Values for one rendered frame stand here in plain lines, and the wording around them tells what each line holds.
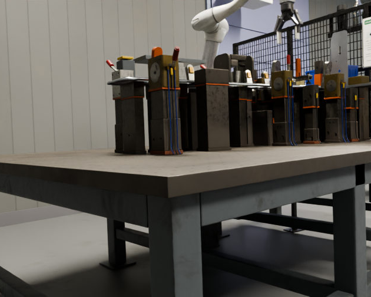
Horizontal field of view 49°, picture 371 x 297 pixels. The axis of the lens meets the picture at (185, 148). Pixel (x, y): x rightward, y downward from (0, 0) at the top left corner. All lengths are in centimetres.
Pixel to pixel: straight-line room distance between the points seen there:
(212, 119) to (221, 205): 79
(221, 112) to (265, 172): 76
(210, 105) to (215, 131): 11
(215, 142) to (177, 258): 89
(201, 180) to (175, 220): 9
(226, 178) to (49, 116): 343
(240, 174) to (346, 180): 56
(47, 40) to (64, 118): 76
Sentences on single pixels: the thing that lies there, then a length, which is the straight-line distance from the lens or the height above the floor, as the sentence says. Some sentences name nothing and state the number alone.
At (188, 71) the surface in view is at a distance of 200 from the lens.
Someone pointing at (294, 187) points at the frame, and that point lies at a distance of 111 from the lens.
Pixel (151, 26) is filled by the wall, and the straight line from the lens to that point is 501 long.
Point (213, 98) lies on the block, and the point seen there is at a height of 91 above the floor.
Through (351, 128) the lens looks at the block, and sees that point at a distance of 229.
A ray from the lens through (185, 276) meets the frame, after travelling 85.
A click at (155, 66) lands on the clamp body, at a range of 152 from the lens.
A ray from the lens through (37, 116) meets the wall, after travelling 412.
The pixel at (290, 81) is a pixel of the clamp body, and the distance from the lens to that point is 194.
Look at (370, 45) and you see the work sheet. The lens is 285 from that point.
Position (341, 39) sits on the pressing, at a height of 129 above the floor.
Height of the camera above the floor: 78
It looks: 2 degrees down
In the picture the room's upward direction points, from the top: 2 degrees counter-clockwise
